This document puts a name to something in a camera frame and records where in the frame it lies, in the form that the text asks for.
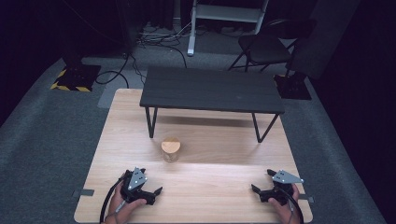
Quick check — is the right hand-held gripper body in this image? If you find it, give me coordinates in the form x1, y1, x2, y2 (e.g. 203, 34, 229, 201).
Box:
259, 169, 304, 206

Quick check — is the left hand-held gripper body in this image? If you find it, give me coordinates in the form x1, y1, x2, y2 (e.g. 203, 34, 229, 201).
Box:
120, 167, 156, 206

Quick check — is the person's left hand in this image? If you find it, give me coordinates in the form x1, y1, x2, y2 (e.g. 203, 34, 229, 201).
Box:
105, 183, 148, 224

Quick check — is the person's right hand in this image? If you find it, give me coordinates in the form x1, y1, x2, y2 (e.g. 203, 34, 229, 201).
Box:
268, 183, 302, 224

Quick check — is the grey tape strip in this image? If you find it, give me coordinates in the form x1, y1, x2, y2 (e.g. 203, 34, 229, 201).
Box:
298, 193, 316, 204
72, 188, 95, 198

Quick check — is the small wooden cylinder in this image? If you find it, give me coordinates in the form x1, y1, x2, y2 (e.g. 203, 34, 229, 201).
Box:
161, 136, 182, 164

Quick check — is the small black table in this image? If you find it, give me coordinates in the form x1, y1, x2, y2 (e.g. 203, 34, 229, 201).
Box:
139, 65, 286, 144

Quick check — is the black folding chair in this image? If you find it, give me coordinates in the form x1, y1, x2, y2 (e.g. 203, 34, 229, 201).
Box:
228, 18, 318, 73

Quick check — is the white metal stand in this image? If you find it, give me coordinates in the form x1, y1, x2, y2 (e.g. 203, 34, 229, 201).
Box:
186, 0, 271, 57

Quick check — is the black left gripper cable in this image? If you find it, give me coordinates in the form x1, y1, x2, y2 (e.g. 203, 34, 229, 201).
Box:
99, 176, 126, 224

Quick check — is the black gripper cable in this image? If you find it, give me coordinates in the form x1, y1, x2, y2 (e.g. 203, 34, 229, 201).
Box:
278, 186, 305, 224
99, 176, 126, 224

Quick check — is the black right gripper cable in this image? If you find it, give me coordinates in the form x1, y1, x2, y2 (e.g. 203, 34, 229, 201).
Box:
278, 186, 305, 224

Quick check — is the black looped floor cable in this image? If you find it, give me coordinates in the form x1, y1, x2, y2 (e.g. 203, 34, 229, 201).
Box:
94, 51, 131, 90

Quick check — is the black yellow striped base plate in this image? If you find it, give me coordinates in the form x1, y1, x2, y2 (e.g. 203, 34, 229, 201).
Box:
49, 63, 103, 93

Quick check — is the bundle of floor cables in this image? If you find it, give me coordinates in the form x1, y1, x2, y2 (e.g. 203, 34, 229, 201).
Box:
133, 21, 194, 69

